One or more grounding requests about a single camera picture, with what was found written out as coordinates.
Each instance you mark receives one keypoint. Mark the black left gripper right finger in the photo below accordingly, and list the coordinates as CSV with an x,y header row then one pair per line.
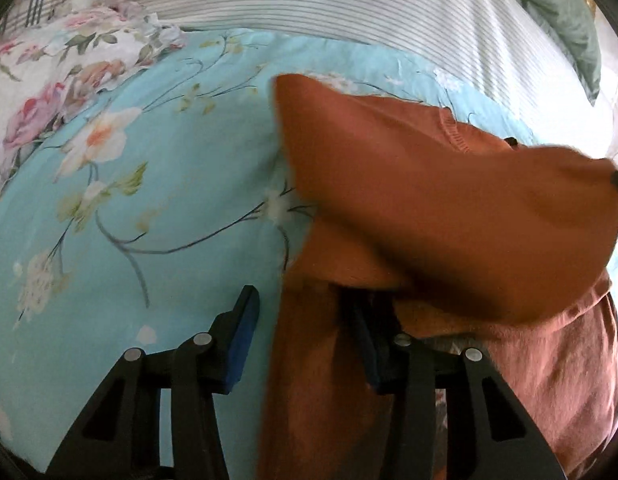
x,y
490,434

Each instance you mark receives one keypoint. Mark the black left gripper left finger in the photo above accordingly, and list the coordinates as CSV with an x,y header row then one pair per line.
x,y
152,416

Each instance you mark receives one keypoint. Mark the rust orange knit sweater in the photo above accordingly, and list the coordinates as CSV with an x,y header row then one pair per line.
x,y
467,236

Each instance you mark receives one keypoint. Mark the green pillow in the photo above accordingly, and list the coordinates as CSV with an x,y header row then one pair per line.
x,y
570,24

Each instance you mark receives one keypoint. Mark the light blue floral bedsheet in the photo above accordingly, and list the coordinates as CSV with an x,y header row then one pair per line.
x,y
142,219

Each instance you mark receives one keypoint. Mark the white striped blanket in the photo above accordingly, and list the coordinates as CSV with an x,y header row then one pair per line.
x,y
492,44

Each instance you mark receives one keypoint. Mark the white pink floral pillow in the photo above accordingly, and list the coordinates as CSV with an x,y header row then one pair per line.
x,y
49,73

